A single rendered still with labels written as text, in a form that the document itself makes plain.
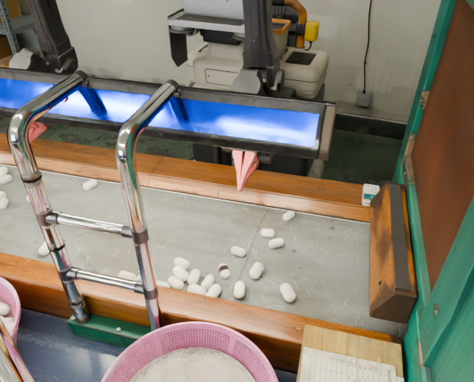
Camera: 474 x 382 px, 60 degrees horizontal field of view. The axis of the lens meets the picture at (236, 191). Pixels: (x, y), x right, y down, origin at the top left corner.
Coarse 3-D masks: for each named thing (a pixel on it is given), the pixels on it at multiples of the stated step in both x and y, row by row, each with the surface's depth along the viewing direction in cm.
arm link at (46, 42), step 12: (36, 0) 92; (48, 0) 94; (36, 12) 95; (48, 12) 96; (36, 24) 98; (48, 24) 98; (60, 24) 100; (48, 36) 100; (60, 36) 102; (48, 48) 102; (60, 48) 103; (72, 48) 106; (48, 60) 106; (60, 60) 104
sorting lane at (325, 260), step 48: (48, 192) 102; (96, 192) 102; (144, 192) 102; (0, 240) 88; (96, 240) 88; (192, 240) 88; (240, 240) 88; (288, 240) 88; (336, 240) 88; (336, 288) 78
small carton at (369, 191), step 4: (364, 184) 97; (368, 184) 97; (364, 188) 95; (368, 188) 95; (372, 188) 95; (376, 188) 95; (364, 192) 94; (368, 192) 94; (372, 192) 94; (376, 192) 94; (364, 196) 93; (368, 196) 93; (372, 196) 93; (364, 200) 93; (368, 200) 92; (364, 204) 93; (368, 204) 93
